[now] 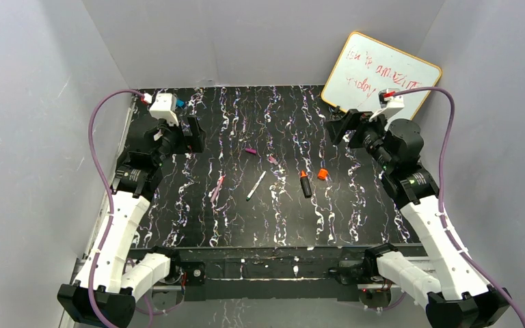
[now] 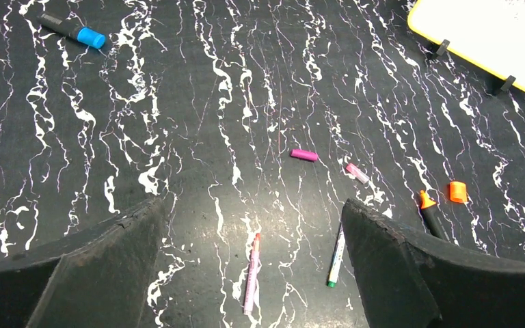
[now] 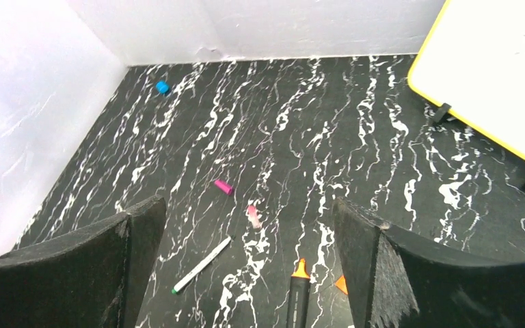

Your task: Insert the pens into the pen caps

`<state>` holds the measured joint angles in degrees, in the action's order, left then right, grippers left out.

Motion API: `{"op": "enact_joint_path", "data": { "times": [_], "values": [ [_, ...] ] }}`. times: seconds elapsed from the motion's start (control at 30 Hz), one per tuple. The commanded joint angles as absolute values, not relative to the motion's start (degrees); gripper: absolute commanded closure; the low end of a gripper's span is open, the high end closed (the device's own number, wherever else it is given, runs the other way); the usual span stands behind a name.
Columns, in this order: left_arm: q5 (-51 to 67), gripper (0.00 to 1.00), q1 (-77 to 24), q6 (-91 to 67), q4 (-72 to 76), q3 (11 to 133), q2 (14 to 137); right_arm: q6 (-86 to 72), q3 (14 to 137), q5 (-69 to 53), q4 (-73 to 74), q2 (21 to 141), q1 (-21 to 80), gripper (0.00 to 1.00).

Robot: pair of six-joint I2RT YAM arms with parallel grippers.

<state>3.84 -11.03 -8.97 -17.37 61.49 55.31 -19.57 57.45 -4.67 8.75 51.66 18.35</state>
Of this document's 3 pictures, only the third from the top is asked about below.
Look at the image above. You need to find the black orange highlighter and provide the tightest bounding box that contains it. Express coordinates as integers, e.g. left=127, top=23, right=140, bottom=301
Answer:
left=286, top=258, right=311, bottom=328

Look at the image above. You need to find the blue pen cap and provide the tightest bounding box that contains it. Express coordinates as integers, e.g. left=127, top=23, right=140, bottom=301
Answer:
left=155, top=81, right=170, bottom=95

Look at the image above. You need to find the magenta pen cap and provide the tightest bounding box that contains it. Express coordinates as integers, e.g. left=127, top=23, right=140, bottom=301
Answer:
left=214, top=180, right=234, bottom=195

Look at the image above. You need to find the pink translucent pen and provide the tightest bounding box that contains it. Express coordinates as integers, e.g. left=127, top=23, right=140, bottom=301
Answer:
left=247, top=205, right=261, bottom=229

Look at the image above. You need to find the white green-tipped pen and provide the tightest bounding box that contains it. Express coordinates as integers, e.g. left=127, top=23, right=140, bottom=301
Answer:
left=171, top=236, right=234, bottom=295

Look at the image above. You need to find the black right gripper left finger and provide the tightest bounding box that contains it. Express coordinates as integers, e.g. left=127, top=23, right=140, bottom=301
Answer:
left=0, top=195, right=167, bottom=327

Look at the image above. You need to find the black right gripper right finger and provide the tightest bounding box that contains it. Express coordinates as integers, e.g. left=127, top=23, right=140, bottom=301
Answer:
left=332, top=197, right=525, bottom=327

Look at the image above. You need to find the yellow-framed whiteboard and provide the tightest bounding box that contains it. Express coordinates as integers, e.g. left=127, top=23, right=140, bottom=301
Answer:
left=407, top=1, right=525, bottom=160

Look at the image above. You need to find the orange highlighter cap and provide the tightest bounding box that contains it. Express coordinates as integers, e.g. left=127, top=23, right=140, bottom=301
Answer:
left=334, top=275, right=349, bottom=295

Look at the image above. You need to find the black whiteboard foot left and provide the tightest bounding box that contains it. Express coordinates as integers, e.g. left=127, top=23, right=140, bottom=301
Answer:
left=431, top=103, right=451, bottom=125

